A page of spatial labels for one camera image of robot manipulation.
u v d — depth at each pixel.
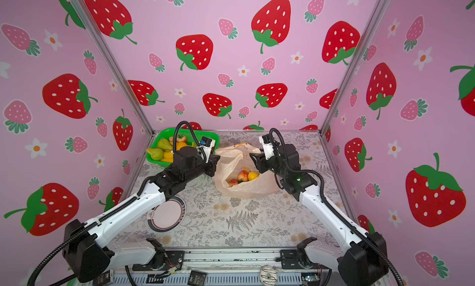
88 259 0.38
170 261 0.73
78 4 0.69
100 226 0.42
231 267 0.73
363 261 0.39
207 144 0.64
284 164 0.55
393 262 0.35
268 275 0.70
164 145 1.04
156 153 0.96
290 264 0.73
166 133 1.11
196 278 0.69
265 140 0.64
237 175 0.96
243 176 0.95
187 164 0.56
